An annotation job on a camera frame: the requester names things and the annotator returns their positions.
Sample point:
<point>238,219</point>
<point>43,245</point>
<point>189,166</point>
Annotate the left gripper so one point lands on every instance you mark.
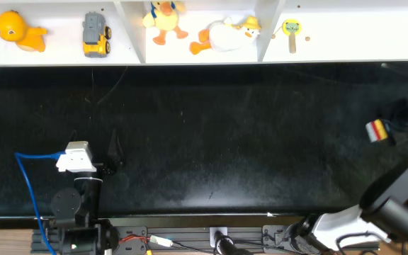
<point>106,169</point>

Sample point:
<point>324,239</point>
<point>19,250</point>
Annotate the grey and yellow toy truck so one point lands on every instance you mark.
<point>94,35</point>

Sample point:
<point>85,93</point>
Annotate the yellow rubber duck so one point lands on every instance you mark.
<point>12,28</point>

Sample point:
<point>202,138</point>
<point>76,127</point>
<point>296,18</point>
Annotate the yellow rattle drum toy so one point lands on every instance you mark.
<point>292,28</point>

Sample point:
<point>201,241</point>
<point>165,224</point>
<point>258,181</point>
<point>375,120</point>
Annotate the many-coloured puzzle cube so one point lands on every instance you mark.
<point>377,130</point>

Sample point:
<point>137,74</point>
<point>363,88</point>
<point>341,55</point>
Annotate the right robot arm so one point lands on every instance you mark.
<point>395,198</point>

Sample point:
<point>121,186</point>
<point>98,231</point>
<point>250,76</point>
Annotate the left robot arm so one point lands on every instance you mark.
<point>83,212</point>

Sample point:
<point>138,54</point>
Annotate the yellow plush duck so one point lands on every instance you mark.
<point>166,20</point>

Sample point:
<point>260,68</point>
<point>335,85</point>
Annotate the white plush duck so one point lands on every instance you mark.
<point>227,37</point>

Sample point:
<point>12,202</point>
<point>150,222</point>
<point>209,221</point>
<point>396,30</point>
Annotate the white shelf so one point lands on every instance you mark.
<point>349,42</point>

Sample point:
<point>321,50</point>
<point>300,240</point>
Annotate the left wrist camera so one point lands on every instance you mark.
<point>76,157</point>

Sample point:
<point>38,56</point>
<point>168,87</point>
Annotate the mounting rail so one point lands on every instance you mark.
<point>190,235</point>

